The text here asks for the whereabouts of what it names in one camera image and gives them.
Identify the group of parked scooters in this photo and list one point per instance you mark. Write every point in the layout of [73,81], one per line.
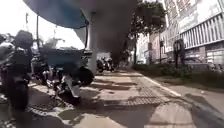
[106,64]

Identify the grey paved sidewalk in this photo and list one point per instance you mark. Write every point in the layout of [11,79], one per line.
[113,95]

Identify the grey concrete overpass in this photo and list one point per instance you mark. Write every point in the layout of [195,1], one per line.
[110,26]

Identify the metal drain grate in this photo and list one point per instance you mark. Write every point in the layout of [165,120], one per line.
[148,101]

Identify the tree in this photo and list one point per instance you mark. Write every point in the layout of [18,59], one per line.
[146,16]

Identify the dark sign on pole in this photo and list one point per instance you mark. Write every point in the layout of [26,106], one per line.
[179,46]

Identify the green planting strip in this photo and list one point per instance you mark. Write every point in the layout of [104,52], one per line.
[186,75]

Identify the blue canopy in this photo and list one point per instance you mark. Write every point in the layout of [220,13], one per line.
[56,11]

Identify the building with grey facade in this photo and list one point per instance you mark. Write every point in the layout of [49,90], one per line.
[200,30]

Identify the black parked scooter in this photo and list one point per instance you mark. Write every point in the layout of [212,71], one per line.
[18,76]

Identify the grey asphalt strip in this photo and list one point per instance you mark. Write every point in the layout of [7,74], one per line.
[203,100]

